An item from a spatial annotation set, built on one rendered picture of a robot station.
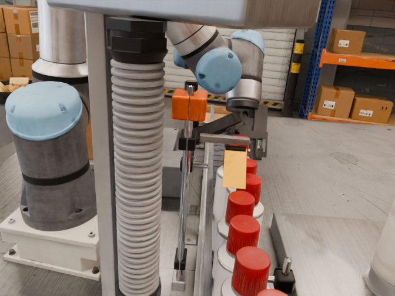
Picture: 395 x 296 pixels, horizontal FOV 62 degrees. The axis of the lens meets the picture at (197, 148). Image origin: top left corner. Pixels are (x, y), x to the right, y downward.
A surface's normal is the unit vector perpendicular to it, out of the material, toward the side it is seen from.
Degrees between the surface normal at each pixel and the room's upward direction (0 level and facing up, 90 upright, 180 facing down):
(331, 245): 0
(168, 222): 0
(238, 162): 47
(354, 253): 0
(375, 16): 90
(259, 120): 60
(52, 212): 76
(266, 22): 113
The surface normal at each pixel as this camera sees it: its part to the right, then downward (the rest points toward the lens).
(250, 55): 0.26, -0.09
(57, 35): 0.12, 0.45
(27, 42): -0.14, 0.38
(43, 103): 0.04, -0.82
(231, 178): 0.01, -0.34
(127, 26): -0.54, 0.30
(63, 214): 0.37, 0.14
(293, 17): 0.79, 0.29
